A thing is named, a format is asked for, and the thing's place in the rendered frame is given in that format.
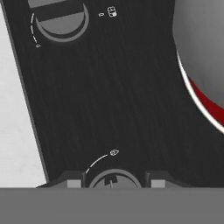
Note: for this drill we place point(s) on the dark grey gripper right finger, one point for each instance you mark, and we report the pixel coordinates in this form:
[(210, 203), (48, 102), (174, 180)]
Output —
[(159, 178)]

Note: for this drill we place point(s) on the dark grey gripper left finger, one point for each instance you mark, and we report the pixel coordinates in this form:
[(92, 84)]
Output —
[(71, 178)]

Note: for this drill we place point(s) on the grey metal kettle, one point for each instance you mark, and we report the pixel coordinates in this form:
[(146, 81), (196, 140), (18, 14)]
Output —
[(201, 43)]

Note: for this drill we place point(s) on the grey round hob knob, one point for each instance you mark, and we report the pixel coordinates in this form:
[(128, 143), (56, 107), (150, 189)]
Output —
[(62, 20), (115, 179)]

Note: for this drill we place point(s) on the black hob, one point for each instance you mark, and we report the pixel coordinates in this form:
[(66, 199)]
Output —
[(110, 96)]

